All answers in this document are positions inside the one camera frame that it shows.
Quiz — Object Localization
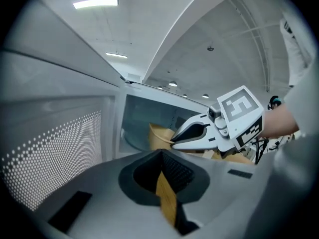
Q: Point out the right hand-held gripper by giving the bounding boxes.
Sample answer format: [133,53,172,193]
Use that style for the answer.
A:
[170,85,265,158]

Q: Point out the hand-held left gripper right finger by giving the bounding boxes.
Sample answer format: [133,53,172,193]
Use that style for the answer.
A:
[162,150,272,239]

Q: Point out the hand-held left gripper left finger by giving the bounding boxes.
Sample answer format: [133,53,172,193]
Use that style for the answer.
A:
[32,150,180,239]

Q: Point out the white microwave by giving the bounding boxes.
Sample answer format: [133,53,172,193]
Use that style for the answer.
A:
[0,47,212,214]

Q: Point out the person's right forearm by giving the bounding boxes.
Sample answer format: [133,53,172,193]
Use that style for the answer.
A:
[261,103,300,139]

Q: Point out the black tripod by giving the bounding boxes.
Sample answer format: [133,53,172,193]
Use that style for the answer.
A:
[254,137,270,164]

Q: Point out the person's white clothing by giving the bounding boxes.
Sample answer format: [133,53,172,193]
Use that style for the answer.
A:
[249,11,319,239]

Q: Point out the long ceiling light panel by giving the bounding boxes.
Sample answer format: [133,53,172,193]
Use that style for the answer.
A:
[73,0,119,10]
[105,52,128,59]

